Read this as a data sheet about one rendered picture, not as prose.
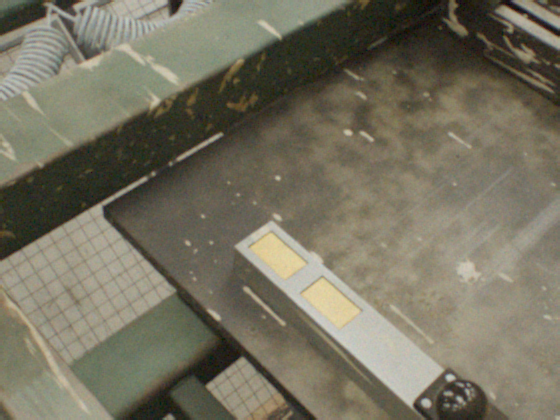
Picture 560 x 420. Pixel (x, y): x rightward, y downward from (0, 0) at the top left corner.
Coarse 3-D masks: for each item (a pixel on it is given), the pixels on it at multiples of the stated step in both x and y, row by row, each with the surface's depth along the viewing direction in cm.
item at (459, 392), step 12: (456, 384) 52; (468, 384) 51; (444, 396) 51; (456, 396) 51; (468, 396) 51; (480, 396) 51; (444, 408) 51; (456, 408) 51; (468, 408) 50; (480, 408) 51
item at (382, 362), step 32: (256, 256) 71; (256, 288) 73; (288, 288) 69; (288, 320) 71; (320, 320) 67; (352, 320) 68; (384, 320) 68; (352, 352) 66; (384, 352) 66; (416, 352) 66; (384, 384) 64; (416, 384) 64; (416, 416) 63
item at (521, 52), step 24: (456, 0) 99; (480, 0) 97; (504, 0) 97; (528, 0) 98; (432, 24) 104; (456, 24) 101; (480, 24) 98; (504, 24) 95; (528, 24) 94; (552, 24) 95; (480, 48) 100; (504, 48) 97; (528, 48) 95; (552, 48) 92; (528, 72) 96; (552, 72) 94; (552, 96) 96
